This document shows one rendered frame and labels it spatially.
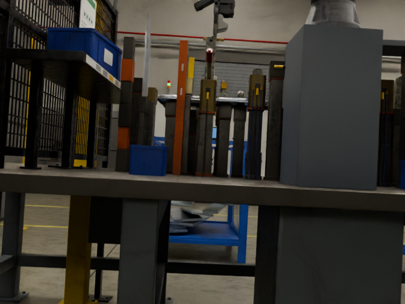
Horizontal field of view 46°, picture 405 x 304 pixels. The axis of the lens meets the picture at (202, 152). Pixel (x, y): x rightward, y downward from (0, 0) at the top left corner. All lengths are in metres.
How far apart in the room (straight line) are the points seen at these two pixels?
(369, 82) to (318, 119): 0.16
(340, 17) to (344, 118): 0.26
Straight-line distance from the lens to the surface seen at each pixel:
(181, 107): 1.78
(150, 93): 2.05
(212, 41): 1.80
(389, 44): 1.65
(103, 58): 1.70
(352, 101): 1.24
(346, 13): 1.32
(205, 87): 1.74
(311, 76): 1.22
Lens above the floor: 0.74
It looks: 2 degrees up
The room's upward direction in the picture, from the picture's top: 3 degrees clockwise
